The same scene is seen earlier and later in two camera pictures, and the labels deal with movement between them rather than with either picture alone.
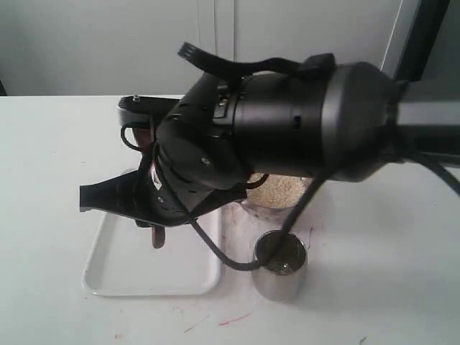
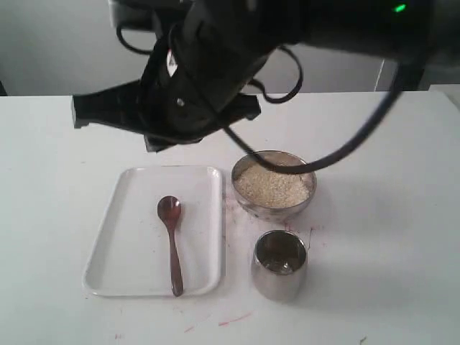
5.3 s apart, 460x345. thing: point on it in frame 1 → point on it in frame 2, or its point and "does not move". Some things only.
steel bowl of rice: [278, 196] does not move
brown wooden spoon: [144, 132] → [169, 208]
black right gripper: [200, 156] → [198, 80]
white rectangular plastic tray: [123, 261] does not move
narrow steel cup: [283, 277] does not move
